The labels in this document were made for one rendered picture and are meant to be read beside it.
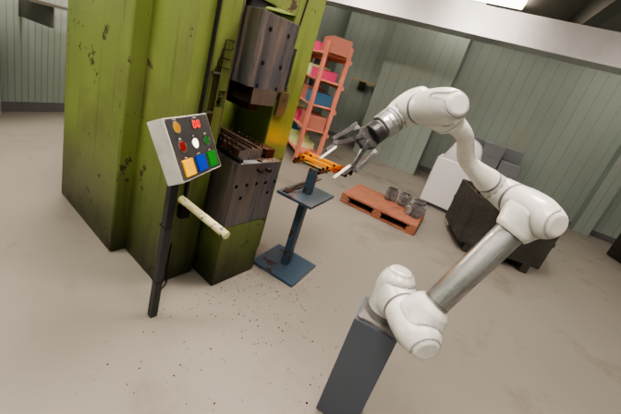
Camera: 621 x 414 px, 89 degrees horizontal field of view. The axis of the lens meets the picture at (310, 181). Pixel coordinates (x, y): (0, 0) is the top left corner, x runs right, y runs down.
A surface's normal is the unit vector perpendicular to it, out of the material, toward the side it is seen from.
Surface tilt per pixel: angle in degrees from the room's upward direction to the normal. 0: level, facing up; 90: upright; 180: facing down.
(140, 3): 90
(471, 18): 90
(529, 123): 90
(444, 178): 90
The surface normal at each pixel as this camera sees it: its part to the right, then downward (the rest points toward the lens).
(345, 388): -0.41, 0.19
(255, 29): -0.59, 0.10
